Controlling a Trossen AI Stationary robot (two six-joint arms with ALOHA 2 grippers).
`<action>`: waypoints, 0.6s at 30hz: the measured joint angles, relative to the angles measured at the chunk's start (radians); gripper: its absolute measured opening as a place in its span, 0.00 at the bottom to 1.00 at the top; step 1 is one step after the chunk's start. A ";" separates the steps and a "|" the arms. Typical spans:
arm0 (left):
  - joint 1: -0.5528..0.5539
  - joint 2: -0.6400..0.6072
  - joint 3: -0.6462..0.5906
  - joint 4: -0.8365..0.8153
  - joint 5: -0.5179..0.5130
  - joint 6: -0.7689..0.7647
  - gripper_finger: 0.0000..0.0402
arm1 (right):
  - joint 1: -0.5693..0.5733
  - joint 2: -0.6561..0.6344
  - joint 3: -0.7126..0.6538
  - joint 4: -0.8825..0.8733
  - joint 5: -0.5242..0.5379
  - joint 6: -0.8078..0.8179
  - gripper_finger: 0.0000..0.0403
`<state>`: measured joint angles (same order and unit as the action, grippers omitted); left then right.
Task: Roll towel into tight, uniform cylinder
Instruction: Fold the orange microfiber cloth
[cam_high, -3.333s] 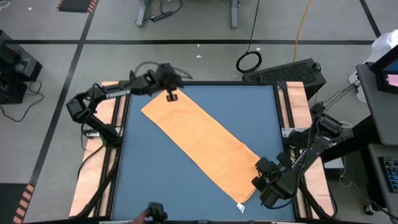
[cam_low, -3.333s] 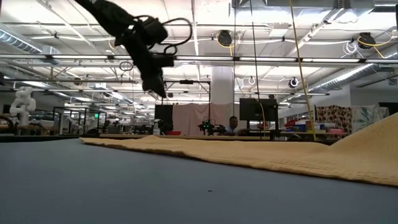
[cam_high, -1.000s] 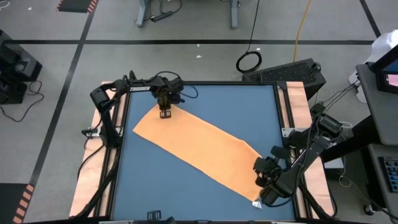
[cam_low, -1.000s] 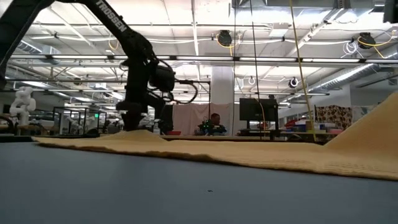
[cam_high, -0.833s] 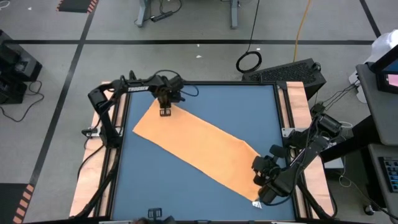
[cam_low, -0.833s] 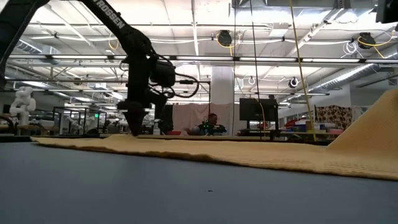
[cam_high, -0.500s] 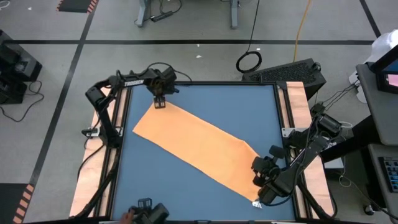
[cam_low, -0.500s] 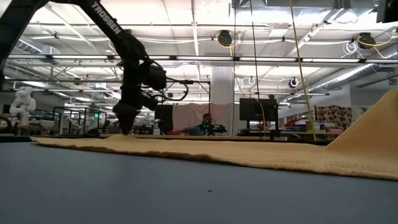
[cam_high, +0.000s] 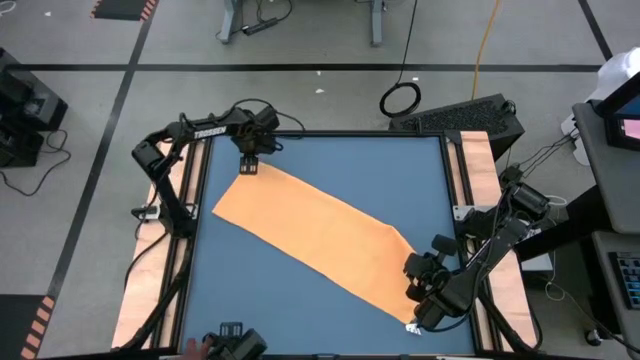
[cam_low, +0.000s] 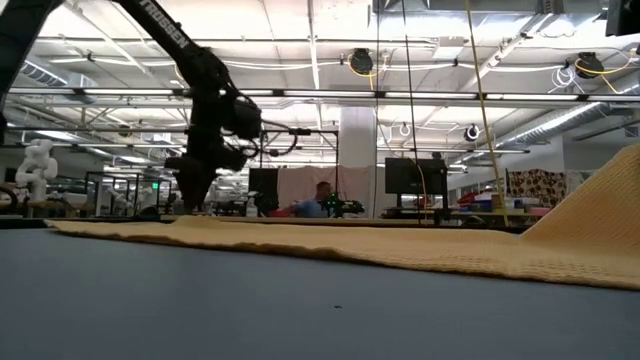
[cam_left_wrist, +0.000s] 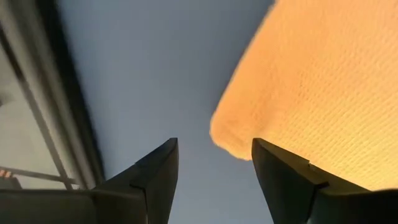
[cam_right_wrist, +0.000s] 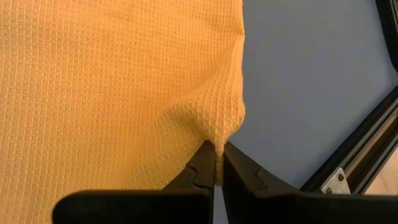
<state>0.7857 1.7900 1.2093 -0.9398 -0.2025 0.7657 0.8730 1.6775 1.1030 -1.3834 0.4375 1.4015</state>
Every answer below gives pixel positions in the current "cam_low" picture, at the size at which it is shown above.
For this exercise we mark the pink curtain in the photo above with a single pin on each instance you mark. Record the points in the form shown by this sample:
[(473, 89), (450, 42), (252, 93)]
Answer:
[(350, 182)]

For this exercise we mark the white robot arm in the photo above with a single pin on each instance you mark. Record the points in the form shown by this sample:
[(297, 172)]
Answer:
[(36, 165)]

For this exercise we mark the person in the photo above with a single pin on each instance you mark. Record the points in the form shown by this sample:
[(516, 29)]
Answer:
[(312, 207)]

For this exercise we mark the wooden table board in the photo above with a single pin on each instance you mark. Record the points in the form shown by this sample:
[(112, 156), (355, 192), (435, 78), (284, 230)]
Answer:
[(250, 218)]

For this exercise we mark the pale floral fabric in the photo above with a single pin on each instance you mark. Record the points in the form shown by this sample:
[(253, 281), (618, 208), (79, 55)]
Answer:
[(575, 180)]

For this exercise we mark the small black robot green light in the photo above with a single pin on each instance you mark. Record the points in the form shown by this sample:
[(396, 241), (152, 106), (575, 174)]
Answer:
[(347, 206)]

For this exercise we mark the black stand frame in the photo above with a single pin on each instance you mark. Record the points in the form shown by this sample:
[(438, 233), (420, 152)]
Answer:
[(300, 131)]

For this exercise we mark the silver air duct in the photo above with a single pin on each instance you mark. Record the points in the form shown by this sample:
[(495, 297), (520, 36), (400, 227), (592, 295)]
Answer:
[(575, 117)]

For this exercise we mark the black cage frame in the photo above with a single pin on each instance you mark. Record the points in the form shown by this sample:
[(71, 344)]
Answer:
[(159, 192)]

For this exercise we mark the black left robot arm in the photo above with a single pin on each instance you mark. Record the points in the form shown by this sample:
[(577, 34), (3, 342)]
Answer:
[(165, 35)]

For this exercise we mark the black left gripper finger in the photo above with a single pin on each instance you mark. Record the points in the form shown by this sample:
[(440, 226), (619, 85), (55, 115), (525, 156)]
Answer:
[(204, 195), (188, 197)]

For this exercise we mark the small black monitor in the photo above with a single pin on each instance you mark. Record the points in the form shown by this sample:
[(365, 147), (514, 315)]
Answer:
[(263, 181)]

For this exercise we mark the brown circle patterned fabric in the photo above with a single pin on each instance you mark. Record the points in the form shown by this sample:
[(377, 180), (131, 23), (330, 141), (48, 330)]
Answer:
[(537, 182)]

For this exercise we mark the dark hoop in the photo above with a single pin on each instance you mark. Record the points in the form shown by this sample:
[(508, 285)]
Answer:
[(12, 200)]

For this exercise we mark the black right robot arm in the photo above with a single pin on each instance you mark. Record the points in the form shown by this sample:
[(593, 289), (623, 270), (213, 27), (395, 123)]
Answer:
[(625, 17)]

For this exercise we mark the white column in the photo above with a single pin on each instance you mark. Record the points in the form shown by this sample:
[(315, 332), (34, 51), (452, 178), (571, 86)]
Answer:
[(357, 135)]

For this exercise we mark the large black monitor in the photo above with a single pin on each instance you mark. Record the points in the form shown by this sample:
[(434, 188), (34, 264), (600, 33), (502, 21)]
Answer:
[(410, 175)]

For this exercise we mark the yellow waffle towel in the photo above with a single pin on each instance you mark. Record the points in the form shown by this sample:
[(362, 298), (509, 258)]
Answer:
[(400, 250)]

